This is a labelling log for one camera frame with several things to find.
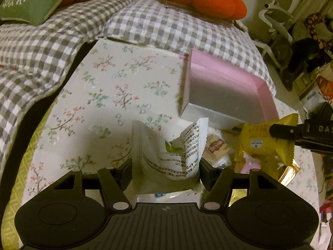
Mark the white green snack packet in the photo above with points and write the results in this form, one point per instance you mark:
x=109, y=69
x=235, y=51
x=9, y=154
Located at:
x=161, y=167

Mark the grey checkered blanket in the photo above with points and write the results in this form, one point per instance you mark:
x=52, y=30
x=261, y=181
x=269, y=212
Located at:
x=36, y=59

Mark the floral tablecloth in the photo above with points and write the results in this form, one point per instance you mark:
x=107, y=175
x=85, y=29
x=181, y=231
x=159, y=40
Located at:
x=90, y=128

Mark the white office chair base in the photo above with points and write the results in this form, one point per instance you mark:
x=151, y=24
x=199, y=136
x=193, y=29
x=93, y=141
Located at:
x=274, y=16

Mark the yellow snack packet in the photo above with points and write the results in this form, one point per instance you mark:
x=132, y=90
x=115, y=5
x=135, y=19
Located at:
x=256, y=140

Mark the pink silver cardboard box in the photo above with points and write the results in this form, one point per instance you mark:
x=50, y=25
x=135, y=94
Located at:
x=224, y=93

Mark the pink snack packet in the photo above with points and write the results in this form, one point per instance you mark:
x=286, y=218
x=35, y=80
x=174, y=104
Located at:
x=250, y=163

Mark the clear wrapped brown pastry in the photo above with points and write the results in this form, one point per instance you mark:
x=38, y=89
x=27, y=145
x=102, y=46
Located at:
x=217, y=152

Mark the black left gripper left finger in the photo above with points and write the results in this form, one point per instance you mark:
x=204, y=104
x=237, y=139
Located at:
x=114, y=181

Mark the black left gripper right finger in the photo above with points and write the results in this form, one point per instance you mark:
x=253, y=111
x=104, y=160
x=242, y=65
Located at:
x=218, y=183

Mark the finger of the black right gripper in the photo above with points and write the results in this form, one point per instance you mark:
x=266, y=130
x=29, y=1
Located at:
x=287, y=132

